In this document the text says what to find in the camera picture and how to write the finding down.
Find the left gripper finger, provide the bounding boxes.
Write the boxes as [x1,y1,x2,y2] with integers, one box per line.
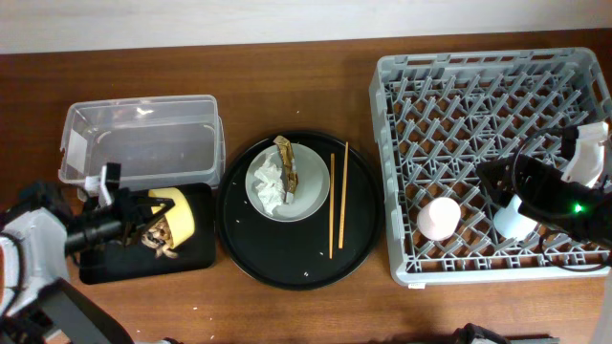
[136,191,175,210]
[131,206,174,244]

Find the peanut shells food scraps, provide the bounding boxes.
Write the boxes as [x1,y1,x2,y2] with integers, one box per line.
[141,220,178,259]

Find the yellow bowl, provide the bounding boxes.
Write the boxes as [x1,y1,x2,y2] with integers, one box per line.
[148,187,195,249]

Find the light blue plastic cup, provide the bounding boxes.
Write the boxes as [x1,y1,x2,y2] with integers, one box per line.
[493,195,538,241]

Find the pink plastic cup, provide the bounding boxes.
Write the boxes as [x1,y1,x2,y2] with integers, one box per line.
[417,197,461,241]

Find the white napkin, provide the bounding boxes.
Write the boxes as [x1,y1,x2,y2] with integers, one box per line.
[254,154,285,216]

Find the gold foil wrapper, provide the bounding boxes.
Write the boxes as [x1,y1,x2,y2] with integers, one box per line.
[273,136,298,204]

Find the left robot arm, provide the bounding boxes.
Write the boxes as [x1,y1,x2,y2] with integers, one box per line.
[1,177,190,343]

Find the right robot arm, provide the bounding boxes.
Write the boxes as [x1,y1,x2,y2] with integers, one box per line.
[476,155,611,249]

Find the grey dishwasher rack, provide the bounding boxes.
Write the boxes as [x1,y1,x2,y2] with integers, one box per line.
[369,48,611,288]

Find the black rectangular tray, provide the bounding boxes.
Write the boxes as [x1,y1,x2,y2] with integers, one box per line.
[79,183,216,285]

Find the clear plastic storage bin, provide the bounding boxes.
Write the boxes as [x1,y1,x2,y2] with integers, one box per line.
[58,95,226,191]

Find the round black serving tray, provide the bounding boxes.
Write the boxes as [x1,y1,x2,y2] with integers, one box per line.
[215,131,384,290]

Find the grey round plate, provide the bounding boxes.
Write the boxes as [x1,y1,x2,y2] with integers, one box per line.
[245,142,330,223]

